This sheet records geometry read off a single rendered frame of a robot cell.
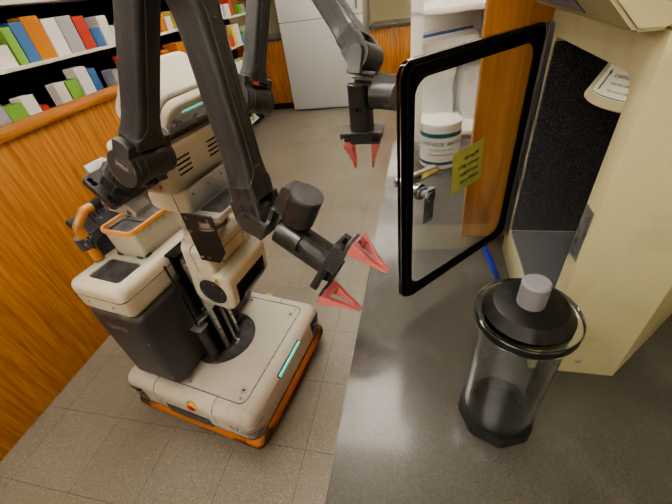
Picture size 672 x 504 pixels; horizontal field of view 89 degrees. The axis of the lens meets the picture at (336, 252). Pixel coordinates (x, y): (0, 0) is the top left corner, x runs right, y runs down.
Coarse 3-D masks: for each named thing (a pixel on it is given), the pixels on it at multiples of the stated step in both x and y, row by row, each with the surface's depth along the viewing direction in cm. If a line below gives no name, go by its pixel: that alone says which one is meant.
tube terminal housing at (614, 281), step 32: (576, 32) 44; (608, 32) 37; (640, 32) 31; (640, 64) 31; (640, 96) 31; (640, 128) 32; (608, 160) 36; (640, 160) 34; (608, 192) 36; (640, 192) 35; (608, 224) 38; (640, 224) 38; (512, 256) 71; (608, 256) 41; (640, 256) 40; (576, 288) 44; (608, 288) 44; (640, 288) 43; (608, 320) 47; (640, 320) 46; (576, 352) 52; (608, 352) 50
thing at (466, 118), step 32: (480, 64) 48; (512, 64) 52; (416, 96) 44; (448, 96) 47; (480, 96) 51; (512, 96) 55; (416, 128) 46; (448, 128) 50; (480, 128) 54; (512, 128) 60; (416, 160) 49; (448, 160) 53; (480, 160) 58; (416, 192) 52; (448, 192) 57; (480, 192) 63; (416, 224) 56; (448, 224) 62; (480, 224) 69; (416, 256) 61; (448, 256) 67
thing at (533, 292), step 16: (496, 288) 39; (512, 288) 38; (528, 288) 34; (544, 288) 34; (496, 304) 37; (512, 304) 37; (528, 304) 35; (544, 304) 35; (560, 304) 36; (496, 320) 36; (512, 320) 35; (528, 320) 35; (544, 320) 35; (560, 320) 34; (576, 320) 35; (512, 336) 35; (528, 336) 34; (544, 336) 34; (560, 336) 34
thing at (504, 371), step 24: (480, 312) 38; (576, 312) 37; (480, 336) 40; (504, 336) 35; (576, 336) 34; (480, 360) 41; (504, 360) 37; (528, 360) 36; (552, 360) 36; (480, 384) 43; (504, 384) 40; (528, 384) 38; (480, 408) 45; (504, 408) 42; (528, 408) 42; (504, 432) 45
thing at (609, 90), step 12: (600, 72) 44; (612, 72) 40; (624, 72) 39; (600, 84) 42; (612, 84) 40; (624, 84) 39; (588, 96) 43; (600, 96) 41; (612, 96) 40; (624, 96) 39; (612, 108) 40
